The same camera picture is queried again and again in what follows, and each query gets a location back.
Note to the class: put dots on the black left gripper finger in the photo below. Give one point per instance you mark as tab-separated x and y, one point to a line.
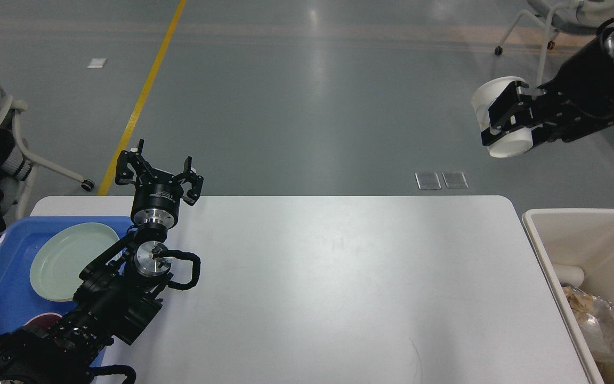
188	184
133	169

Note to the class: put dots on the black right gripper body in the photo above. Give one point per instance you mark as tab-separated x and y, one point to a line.
579	99

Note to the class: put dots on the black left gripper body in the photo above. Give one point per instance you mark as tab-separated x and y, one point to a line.
157	199

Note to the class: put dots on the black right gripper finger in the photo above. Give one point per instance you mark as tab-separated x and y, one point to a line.
511	111

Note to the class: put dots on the mint green plate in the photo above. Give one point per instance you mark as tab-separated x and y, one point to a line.
55	270

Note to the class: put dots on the pink mug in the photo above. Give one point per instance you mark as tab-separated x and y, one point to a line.
45	320

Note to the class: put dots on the plain white paper cup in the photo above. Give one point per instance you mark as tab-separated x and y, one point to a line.
569	275

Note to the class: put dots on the aluminium foil tray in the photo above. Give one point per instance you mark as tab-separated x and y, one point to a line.
597	327

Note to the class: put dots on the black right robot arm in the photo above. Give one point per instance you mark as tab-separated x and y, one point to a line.
515	117

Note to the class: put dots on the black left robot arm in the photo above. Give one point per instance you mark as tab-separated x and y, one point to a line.
118	295

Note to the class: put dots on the grey office chair right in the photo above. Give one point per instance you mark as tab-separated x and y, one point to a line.
575	18

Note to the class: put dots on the right floor outlet plate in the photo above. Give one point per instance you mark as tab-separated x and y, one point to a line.
455	180

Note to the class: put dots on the floor outlet plate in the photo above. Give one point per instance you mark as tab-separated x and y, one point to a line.
428	181
455	180

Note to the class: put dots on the left floor outlet plate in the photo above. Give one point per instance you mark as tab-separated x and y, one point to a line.
428	181

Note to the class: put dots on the white office chair left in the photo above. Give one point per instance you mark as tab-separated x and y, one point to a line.
17	193

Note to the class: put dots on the beige plastic bin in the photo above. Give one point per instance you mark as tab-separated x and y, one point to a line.
580	238

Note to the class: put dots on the blue plastic tray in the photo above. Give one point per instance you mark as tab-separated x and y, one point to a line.
18	247

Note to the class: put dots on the crumpled brown paper ball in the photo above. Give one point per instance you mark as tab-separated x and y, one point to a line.
581	303

